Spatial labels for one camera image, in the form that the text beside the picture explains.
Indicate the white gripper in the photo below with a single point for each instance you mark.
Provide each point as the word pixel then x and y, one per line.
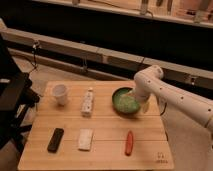
pixel 142 94

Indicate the black remote control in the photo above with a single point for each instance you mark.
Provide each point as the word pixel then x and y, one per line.
pixel 55 140

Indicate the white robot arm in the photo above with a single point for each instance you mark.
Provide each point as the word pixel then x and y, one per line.
pixel 198 108

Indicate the green ceramic bowl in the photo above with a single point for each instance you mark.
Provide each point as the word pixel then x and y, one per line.
pixel 123 102

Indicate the white rectangular sponge block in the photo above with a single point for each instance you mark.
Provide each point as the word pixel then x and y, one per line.
pixel 85 139

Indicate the white plastic cup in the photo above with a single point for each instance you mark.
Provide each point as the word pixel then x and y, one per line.
pixel 60 93

